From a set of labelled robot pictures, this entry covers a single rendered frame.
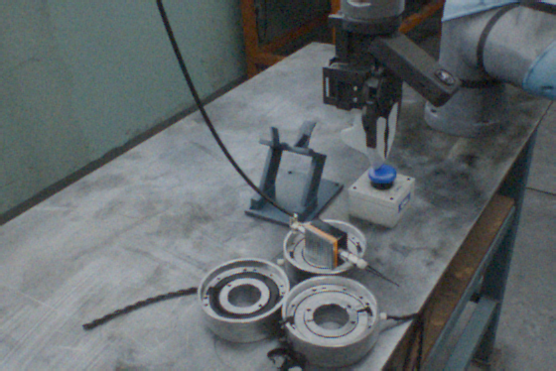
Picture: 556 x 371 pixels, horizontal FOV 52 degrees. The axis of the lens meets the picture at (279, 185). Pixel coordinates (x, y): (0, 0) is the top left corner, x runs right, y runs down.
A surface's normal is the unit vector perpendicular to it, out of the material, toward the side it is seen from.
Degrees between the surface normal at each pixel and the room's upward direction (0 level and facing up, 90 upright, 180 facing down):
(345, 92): 90
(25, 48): 90
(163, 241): 0
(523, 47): 72
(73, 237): 0
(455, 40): 90
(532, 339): 0
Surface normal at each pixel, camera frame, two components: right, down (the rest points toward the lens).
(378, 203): -0.56, 0.47
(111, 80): 0.82, 0.26
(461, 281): -0.07, -0.84
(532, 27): -0.82, 0.06
